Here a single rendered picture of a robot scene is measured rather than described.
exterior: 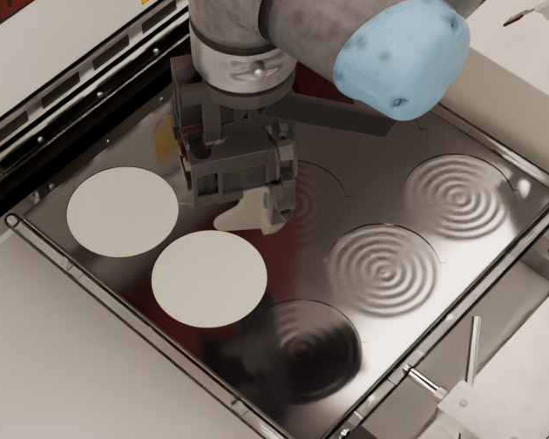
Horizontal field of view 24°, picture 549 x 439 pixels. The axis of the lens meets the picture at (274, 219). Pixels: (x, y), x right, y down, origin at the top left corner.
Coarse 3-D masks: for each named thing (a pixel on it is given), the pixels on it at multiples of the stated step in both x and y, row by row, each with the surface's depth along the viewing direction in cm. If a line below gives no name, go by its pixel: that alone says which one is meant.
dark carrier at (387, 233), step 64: (320, 128) 120; (448, 128) 120; (64, 192) 116; (192, 192) 116; (320, 192) 116; (384, 192) 116; (448, 192) 116; (512, 192) 116; (128, 256) 112; (320, 256) 112; (384, 256) 112; (448, 256) 112; (256, 320) 108; (320, 320) 108; (384, 320) 108; (256, 384) 104; (320, 384) 104
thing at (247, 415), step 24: (24, 240) 113; (48, 240) 113; (72, 264) 111; (96, 288) 109; (120, 312) 108; (144, 336) 107; (168, 360) 106; (192, 360) 105; (216, 384) 104; (264, 432) 102
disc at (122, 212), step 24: (120, 168) 117; (96, 192) 116; (120, 192) 116; (144, 192) 116; (168, 192) 116; (72, 216) 114; (96, 216) 114; (120, 216) 114; (144, 216) 114; (168, 216) 114; (96, 240) 113; (120, 240) 113; (144, 240) 113
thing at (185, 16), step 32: (160, 32) 122; (128, 64) 120; (96, 96) 118; (160, 96) 127; (32, 128) 115; (64, 128) 117; (96, 128) 124; (128, 128) 126; (0, 160) 113; (64, 160) 122; (32, 192) 119; (0, 224) 118
